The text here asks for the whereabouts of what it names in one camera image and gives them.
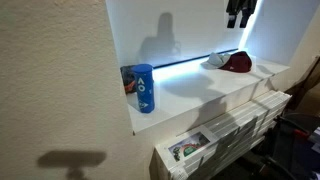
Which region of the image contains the black light strip rail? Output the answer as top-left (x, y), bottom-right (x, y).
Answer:
top-left (152, 48), bottom-right (240, 70)

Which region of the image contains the blue tennis ball can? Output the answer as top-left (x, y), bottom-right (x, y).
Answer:
top-left (131, 63), bottom-right (156, 114)

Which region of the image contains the white box with picture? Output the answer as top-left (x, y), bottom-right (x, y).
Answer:
top-left (155, 125), bottom-right (221, 172)

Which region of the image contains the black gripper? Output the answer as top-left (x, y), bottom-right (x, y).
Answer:
top-left (226, 0), bottom-right (259, 29)

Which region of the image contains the maroon cap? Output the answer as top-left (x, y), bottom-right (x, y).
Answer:
top-left (219, 50), bottom-right (253, 74)

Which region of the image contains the red handle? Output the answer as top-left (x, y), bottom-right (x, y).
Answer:
top-left (293, 128), bottom-right (311, 140)

